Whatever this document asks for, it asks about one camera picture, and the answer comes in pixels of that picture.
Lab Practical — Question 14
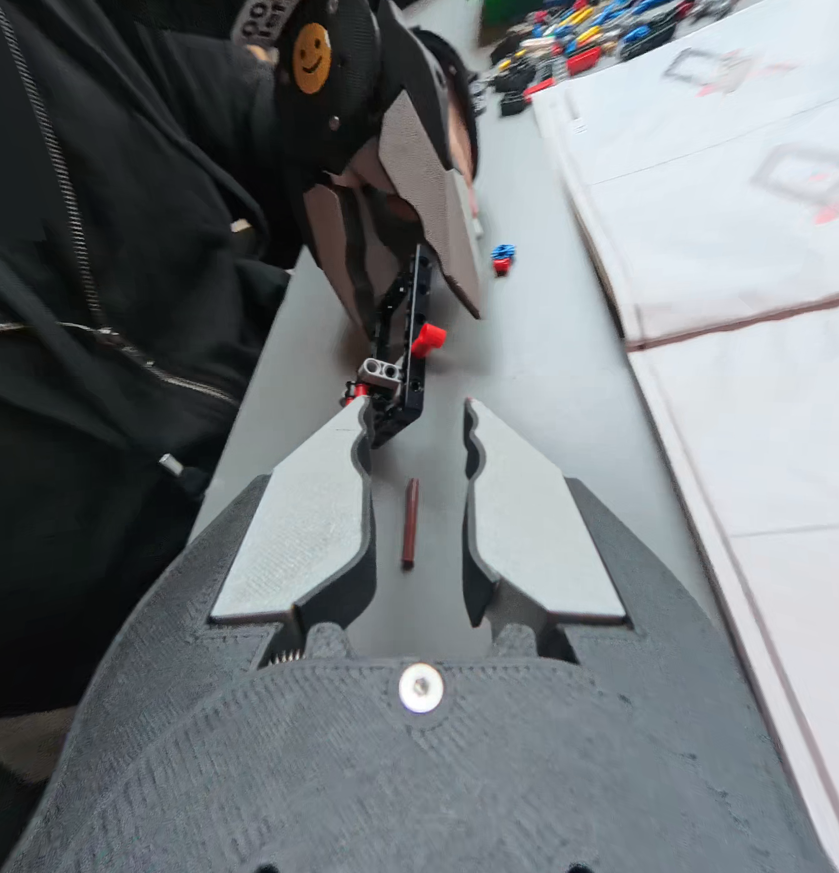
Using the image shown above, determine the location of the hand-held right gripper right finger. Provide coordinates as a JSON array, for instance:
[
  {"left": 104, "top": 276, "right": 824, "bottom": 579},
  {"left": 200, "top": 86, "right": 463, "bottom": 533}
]
[{"left": 460, "top": 397, "right": 630, "bottom": 628}]

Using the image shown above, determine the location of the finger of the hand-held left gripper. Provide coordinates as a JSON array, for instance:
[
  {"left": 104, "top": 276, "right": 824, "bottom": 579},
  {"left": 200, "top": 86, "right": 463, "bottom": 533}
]
[
  {"left": 302, "top": 183, "right": 381, "bottom": 336},
  {"left": 377, "top": 89, "right": 485, "bottom": 321}
]

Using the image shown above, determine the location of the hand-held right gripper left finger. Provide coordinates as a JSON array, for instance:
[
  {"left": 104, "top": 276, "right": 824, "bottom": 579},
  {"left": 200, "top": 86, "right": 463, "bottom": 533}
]
[{"left": 208, "top": 397, "right": 380, "bottom": 632}]

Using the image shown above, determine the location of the brown lego axle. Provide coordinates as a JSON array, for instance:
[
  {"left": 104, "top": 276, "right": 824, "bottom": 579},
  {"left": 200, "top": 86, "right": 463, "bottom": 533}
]
[{"left": 401, "top": 477, "right": 420, "bottom": 570}]

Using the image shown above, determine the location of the black lego frame assembly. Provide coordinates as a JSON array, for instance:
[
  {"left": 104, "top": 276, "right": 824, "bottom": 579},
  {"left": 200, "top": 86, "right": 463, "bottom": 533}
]
[{"left": 345, "top": 244, "right": 449, "bottom": 450}]

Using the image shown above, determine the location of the pile of loose lego pieces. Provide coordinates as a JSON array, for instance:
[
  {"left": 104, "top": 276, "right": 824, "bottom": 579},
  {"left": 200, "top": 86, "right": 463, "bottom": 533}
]
[{"left": 470, "top": 0, "right": 741, "bottom": 117}]

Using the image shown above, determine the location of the lego instruction booklet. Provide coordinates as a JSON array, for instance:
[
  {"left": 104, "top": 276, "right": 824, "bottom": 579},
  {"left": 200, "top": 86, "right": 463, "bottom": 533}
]
[{"left": 532, "top": 0, "right": 839, "bottom": 873}]

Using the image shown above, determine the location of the person's left hand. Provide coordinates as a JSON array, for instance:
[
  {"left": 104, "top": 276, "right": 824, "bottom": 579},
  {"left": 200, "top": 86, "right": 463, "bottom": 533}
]
[{"left": 448, "top": 117, "right": 479, "bottom": 186}]

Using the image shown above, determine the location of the green container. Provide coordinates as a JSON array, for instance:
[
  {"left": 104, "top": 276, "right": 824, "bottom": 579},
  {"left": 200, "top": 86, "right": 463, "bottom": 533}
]
[{"left": 479, "top": 0, "right": 524, "bottom": 43}]

